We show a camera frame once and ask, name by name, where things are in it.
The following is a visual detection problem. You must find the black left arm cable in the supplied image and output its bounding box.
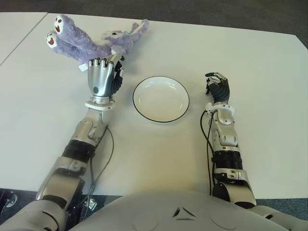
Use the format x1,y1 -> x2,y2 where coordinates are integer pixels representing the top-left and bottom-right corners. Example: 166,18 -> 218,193
85,127 -> 115,212

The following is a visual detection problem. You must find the purple plush bunny doll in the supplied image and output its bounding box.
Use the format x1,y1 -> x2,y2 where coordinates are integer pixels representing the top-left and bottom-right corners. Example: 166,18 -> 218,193
45,14 -> 150,72

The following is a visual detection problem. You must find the white plate black rim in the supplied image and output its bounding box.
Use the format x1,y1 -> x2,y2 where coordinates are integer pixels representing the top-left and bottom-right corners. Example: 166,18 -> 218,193
132,76 -> 190,124

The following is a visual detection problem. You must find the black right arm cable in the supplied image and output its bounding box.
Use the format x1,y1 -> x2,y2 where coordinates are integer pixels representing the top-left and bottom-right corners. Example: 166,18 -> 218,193
200,109 -> 215,193

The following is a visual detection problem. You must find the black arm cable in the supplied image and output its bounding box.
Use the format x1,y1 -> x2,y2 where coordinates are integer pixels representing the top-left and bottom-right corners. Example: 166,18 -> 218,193
85,127 -> 115,212
200,109 -> 215,193

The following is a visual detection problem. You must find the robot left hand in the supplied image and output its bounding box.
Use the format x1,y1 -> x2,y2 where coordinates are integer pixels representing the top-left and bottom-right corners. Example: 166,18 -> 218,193
87,54 -> 126,98

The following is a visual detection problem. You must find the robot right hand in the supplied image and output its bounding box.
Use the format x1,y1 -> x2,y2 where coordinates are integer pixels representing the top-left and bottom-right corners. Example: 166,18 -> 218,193
204,71 -> 231,103

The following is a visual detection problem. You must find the grey robot torso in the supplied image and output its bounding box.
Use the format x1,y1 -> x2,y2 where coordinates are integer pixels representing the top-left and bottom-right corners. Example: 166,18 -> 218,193
0,189 -> 308,231

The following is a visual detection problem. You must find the silver table bracket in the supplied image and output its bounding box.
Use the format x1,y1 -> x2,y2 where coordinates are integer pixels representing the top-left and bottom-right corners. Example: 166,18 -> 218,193
85,196 -> 98,210

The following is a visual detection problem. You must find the grey chair caster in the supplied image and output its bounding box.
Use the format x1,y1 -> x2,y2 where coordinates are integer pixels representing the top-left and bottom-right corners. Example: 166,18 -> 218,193
0,191 -> 19,209

